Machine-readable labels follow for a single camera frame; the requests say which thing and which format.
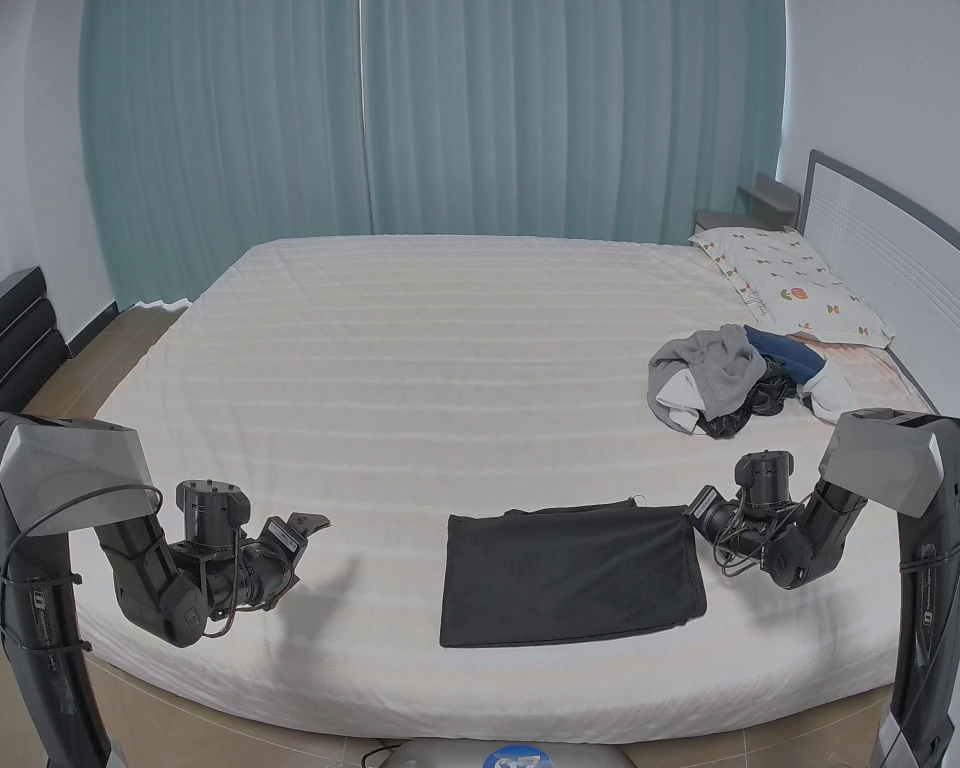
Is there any black T-shirt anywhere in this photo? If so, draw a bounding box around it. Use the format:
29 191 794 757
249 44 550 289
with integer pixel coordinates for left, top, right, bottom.
438 495 710 649

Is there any white printed pillow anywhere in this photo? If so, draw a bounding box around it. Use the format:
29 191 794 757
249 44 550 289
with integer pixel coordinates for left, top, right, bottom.
688 226 895 348

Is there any bed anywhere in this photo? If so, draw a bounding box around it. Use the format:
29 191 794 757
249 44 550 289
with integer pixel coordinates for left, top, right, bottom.
63 148 960 747

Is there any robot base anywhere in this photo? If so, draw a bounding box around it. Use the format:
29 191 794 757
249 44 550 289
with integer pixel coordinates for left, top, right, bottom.
363 735 624 768

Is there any pile of clothes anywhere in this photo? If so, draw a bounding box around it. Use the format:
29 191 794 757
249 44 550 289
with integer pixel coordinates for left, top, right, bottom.
647 324 852 441

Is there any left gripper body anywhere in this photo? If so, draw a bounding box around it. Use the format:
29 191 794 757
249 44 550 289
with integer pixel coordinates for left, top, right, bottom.
255 514 309 573

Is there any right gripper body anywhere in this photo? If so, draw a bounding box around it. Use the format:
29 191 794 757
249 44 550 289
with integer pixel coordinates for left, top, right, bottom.
684 484 740 541

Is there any grey bedside table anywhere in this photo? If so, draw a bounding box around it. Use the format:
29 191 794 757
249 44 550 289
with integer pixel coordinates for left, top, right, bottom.
693 172 802 234

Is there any blue-green curtain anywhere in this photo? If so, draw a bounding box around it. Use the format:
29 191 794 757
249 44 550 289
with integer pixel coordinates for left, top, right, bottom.
361 0 787 245
78 0 372 310

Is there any black cable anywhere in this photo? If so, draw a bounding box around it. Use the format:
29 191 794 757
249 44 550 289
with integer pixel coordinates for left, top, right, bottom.
0 485 164 646

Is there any black chest of drawers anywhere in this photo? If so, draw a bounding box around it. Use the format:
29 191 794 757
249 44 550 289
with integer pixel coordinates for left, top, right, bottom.
0 266 69 410

